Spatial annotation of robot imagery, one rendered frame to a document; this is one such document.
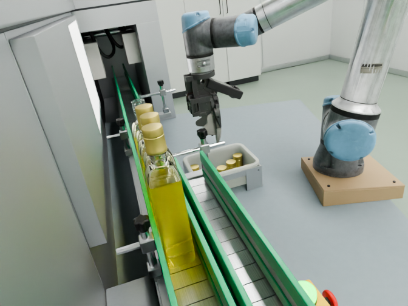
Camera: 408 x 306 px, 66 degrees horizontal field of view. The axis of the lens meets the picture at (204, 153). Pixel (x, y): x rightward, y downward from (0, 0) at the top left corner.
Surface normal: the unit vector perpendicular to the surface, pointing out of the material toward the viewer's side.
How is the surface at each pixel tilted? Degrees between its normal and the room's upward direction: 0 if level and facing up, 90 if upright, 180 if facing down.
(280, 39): 90
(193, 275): 0
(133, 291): 0
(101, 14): 90
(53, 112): 90
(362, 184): 5
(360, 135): 93
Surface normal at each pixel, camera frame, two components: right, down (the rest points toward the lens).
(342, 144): -0.30, 0.51
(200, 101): 0.25, 0.42
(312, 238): -0.12, -0.88
